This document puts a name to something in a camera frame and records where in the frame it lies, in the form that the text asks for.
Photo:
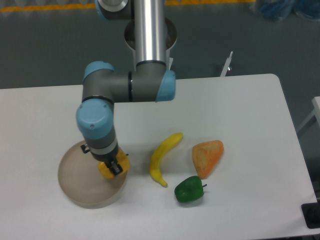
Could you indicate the yellow bell pepper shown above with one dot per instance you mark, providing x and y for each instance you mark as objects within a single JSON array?
[{"x": 123, "y": 160}]

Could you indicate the beige round plate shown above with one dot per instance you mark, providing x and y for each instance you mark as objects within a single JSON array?
[{"x": 81, "y": 181}]

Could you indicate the green bell pepper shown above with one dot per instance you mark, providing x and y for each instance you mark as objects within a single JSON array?
[{"x": 189, "y": 190}]

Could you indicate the white furniture edge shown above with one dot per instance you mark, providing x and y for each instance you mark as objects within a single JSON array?
[{"x": 312, "y": 118}]

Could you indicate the blue plastic bag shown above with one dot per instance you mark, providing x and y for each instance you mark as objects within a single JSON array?
[{"x": 279, "y": 9}]

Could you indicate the yellow banana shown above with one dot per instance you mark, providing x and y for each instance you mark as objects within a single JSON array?
[{"x": 155, "y": 164}]

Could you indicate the black device at table edge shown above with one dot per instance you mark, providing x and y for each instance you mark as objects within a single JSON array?
[{"x": 311, "y": 214}]

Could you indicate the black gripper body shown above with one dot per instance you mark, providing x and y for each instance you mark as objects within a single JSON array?
[{"x": 105, "y": 163}]

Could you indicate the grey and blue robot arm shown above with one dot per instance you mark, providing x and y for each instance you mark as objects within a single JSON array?
[{"x": 151, "y": 80}]

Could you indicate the orange fruit wedge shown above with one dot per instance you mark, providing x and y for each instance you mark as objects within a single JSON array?
[{"x": 206, "y": 156}]

